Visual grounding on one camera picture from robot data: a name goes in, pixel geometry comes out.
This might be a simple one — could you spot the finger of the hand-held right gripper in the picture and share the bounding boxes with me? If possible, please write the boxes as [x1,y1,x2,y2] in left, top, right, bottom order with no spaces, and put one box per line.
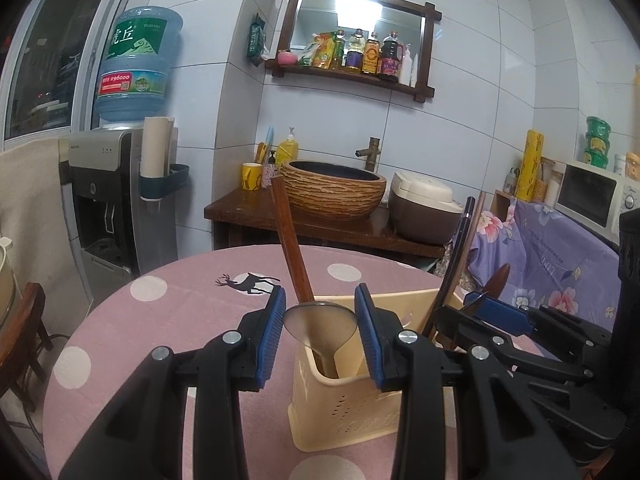
[462,294,618,361]
[432,306,596,386]

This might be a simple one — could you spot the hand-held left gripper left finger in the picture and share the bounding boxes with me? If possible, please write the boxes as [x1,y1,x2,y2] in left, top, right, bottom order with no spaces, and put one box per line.
[59,284,287,480]

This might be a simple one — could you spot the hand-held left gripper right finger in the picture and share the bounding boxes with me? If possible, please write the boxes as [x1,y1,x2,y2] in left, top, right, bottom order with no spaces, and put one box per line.
[354,283,581,480]

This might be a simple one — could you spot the reddish wooden spoon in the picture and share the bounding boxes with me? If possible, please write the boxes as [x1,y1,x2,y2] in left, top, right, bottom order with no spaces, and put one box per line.
[480,262,512,296]

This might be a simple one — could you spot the metal spoon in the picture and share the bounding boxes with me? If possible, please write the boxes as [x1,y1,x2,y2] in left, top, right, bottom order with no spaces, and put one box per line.
[283,300,360,378]

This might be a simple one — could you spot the dark chopstick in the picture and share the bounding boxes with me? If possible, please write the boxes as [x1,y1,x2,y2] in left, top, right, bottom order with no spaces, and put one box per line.
[425,197,476,336]

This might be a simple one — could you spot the beige perforated utensil holder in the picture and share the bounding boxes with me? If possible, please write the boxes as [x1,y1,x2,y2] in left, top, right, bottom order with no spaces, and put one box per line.
[291,287,471,453]

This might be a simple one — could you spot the thick wooden utensil handle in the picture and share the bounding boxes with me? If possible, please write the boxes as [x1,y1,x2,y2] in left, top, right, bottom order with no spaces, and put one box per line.
[270,177,315,306]

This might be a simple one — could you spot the blue floral cloth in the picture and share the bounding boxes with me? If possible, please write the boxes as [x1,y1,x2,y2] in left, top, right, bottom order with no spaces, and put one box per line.
[462,199,623,333]

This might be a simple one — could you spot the white microwave oven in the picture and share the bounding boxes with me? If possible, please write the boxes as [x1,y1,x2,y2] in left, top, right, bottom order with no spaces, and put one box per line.
[555,160,633,244]

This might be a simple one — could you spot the small wooden box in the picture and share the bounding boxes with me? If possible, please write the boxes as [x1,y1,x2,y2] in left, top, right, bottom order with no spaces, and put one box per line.
[490,190,516,221]

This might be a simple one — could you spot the white and brown rice cooker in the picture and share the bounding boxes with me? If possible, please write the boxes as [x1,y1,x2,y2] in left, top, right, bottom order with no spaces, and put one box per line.
[389,171,464,245]

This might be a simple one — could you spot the dark wooden counter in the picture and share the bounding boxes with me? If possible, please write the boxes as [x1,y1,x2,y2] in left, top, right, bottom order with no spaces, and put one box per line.
[204,187,446,261]

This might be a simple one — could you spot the yellow wrap roll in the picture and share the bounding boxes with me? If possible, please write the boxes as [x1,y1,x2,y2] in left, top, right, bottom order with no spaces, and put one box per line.
[515,130,544,204]

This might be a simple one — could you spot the brown ribbed sink basin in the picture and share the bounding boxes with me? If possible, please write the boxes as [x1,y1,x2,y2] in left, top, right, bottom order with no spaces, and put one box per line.
[279,160,388,222]

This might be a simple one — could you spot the yellow cup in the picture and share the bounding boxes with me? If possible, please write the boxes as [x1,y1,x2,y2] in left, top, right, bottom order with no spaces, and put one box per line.
[242,162,264,191]

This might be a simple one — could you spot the pink floral pump bottle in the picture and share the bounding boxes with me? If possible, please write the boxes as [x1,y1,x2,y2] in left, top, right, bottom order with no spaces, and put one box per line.
[261,150,279,189]

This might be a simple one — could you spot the teal plastic rack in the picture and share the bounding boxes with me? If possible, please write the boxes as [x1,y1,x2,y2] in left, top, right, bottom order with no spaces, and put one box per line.
[139,162,191,202]

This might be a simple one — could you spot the bronze faucet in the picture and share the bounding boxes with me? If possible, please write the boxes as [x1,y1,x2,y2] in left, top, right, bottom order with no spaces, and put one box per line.
[355,136,384,172]

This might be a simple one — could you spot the yellow soap bottle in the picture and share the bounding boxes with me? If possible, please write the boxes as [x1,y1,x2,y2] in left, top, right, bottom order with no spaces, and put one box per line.
[276,127,300,168]

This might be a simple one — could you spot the grey water dispenser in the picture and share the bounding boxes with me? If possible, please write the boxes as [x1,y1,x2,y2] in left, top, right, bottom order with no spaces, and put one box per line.
[59,127,176,301]

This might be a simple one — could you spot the dark wooden chair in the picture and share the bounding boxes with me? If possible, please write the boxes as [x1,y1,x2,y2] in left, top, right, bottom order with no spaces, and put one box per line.
[0,282,53,411]

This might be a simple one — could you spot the white squeeze bottle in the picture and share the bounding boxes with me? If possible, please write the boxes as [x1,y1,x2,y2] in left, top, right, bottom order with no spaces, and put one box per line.
[399,44,419,87]

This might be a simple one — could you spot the large dark soy sauce bottle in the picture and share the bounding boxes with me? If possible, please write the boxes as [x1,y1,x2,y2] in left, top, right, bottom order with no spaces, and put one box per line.
[378,31,401,81]

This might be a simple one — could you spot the cream pot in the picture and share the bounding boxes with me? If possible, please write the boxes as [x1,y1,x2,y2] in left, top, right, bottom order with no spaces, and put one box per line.
[0,237,15,321]

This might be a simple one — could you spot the orange labelled sauce bottle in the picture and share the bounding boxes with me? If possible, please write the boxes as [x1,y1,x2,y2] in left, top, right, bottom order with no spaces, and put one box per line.
[362,31,381,76]

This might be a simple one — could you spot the dark labelled sauce bottle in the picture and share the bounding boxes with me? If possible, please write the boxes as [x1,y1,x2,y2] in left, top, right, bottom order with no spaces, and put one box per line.
[346,29,365,74]

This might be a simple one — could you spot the yellow oil bottle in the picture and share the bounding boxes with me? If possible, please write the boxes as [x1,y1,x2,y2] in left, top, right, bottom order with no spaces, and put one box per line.
[330,30,347,70]

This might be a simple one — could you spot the yellow refill bag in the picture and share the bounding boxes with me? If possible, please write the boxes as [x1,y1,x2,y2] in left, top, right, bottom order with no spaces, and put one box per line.
[298,32,334,69]

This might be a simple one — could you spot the green hanging packet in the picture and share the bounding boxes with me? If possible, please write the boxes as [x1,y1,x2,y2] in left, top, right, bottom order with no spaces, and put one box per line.
[246,14,266,64]

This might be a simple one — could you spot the blue water jug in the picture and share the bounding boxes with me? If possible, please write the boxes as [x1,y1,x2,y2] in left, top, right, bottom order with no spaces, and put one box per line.
[94,6,185,128]

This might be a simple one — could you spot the wooden framed mirror shelf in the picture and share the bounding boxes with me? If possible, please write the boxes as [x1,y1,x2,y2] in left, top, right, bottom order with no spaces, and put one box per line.
[265,0,443,104]

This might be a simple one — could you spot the window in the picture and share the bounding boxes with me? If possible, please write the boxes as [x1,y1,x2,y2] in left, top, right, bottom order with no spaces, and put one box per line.
[0,0,143,146]

